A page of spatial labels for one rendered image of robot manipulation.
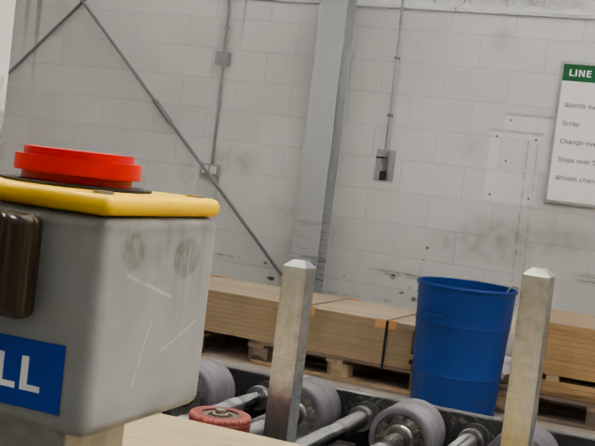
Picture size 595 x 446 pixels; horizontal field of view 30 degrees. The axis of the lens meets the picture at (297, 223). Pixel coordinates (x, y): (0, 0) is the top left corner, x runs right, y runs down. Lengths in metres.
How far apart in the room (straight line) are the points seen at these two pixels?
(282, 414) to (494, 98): 6.25
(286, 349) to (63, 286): 1.19
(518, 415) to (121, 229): 1.13
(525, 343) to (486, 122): 6.29
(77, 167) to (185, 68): 8.19
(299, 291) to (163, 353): 1.14
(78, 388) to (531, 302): 1.11
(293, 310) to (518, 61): 6.25
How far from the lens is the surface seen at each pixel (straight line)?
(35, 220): 0.32
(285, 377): 1.51
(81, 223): 0.32
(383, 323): 6.46
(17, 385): 0.33
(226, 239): 8.30
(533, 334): 1.40
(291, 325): 1.50
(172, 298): 0.35
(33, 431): 0.36
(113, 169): 0.35
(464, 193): 7.67
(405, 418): 1.88
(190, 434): 1.35
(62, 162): 0.34
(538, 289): 1.40
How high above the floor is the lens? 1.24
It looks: 3 degrees down
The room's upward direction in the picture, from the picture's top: 7 degrees clockwise
